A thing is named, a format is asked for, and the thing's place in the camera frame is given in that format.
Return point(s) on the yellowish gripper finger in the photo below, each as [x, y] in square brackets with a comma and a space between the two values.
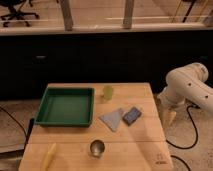
[168, 117]

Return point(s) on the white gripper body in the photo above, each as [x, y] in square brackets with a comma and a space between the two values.
[167, 108]

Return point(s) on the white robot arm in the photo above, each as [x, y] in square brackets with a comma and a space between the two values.
[186, 83]

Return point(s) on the green plastic tray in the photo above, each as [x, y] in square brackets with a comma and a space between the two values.
[72, 107]

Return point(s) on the grey-blue folded cloth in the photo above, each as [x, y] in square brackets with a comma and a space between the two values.
[112, 119]

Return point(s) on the translucent green cup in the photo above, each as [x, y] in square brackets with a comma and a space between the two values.
[108, 92]

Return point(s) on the metal cup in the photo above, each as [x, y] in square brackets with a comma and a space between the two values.
[97, 148]

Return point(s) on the yellow banana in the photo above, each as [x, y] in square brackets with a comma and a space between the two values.
[48, 157]

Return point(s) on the black office chair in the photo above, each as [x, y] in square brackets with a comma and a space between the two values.
[18, 14]

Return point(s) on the right wooden post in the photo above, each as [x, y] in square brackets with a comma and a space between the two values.
[128, 13]

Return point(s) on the wooden post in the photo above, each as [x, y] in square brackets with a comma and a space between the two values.
[128, 13]
[67, 16]

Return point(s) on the left wooden post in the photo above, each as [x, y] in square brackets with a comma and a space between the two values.
[67, 16]

